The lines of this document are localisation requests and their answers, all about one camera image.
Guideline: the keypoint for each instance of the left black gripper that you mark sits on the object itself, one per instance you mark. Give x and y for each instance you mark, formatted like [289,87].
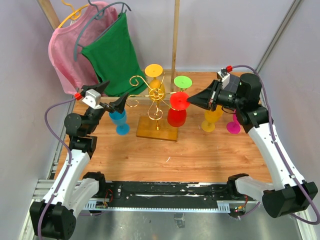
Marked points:
[118,105]

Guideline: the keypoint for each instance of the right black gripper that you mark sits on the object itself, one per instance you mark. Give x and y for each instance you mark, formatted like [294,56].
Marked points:
[204,98]

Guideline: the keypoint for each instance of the blue wine glass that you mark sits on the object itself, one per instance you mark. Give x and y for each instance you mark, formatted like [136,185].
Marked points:
[120,120]

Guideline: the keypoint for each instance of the green wine glass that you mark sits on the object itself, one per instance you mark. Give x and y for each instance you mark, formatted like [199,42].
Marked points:
[183,82]

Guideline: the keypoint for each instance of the red wine glass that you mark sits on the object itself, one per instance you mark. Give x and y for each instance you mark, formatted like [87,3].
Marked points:
[177,113]

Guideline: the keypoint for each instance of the pink wine glass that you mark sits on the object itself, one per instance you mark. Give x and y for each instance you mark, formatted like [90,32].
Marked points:
[234,126]

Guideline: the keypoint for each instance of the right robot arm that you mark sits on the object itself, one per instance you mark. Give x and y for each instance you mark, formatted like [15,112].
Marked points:
[289,192]

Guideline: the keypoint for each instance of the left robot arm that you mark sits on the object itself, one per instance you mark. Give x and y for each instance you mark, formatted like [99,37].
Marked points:
[56,214]

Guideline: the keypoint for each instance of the orange yellow wine glass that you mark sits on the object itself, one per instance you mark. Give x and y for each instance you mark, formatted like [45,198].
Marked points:
[157,90]

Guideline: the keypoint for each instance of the amber rack base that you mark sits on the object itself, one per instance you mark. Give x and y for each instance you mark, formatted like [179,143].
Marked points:
[155,130]

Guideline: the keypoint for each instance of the grey folded cloth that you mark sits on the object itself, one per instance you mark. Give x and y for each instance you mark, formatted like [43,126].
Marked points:
[233,83]

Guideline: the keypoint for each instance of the pink shirt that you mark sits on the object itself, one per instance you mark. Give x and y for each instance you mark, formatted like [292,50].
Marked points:
[74,74]

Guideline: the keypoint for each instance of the green shirt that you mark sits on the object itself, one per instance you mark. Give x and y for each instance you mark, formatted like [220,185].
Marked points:
[114,60]

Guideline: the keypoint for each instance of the yellow clothes hanger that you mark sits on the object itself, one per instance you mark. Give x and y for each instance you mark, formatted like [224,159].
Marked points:
[75,13]

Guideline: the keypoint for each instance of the aluminium corner profile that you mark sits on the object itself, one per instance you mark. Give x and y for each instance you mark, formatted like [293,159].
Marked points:
[279,32]

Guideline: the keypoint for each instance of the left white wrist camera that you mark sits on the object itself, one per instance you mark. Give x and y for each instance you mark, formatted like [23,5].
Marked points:
[92,99]

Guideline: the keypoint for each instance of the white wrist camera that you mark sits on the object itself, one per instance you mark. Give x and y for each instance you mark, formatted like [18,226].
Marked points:
[224,77]
[92,99]

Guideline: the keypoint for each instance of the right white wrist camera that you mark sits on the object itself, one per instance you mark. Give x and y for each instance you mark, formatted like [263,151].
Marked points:
[224,77]

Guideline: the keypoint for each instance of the gold wire glass rack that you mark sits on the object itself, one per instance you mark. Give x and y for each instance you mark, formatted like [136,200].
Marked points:
[154,112]

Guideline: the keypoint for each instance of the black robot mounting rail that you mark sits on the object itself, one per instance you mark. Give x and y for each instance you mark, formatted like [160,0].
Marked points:
[149,196]

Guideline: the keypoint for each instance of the wooden frame post centre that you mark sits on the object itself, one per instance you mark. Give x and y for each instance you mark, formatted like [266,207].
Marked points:
[174,43]

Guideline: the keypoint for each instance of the wooden frame post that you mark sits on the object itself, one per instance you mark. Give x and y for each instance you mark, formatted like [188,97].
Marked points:
[51,15]
[174,43]

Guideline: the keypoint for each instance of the wooden frame post left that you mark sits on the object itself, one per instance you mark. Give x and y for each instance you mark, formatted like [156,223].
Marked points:
[51,15]

